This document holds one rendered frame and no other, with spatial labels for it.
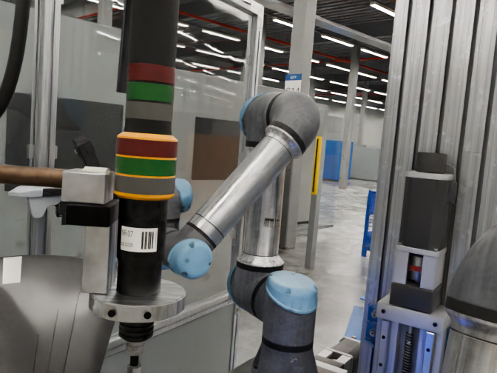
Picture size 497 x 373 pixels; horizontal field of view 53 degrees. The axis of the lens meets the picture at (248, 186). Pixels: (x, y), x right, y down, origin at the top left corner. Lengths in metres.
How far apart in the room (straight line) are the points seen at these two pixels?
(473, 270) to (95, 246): 0.41
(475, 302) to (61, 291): 0.44
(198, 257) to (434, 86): 0.61
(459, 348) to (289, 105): 0.62
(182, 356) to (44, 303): 1.22
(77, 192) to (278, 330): 0.80
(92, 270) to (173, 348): 1.31
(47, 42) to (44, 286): 0.73
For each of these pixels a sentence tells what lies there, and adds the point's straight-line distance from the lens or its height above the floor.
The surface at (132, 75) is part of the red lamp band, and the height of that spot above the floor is 1.61.
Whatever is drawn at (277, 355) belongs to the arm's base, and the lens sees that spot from 1.12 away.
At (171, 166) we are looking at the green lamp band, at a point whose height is 1.55.
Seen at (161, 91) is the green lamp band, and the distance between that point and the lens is 0.35.
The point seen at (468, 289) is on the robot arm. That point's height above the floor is 1.42.
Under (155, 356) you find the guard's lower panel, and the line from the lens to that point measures 1.61.
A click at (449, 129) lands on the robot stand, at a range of 1.12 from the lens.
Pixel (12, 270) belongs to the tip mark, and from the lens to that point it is 0.56.
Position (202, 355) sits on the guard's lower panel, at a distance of 1.82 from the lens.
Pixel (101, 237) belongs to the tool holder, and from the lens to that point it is 0.36.
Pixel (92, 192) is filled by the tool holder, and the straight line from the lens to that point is 0.36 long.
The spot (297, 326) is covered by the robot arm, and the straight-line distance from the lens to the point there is 1.10.
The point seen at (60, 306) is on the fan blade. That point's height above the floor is 1.39.
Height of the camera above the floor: 1.57
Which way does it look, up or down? 5 degrees down
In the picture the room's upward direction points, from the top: 5 degrees clockwise
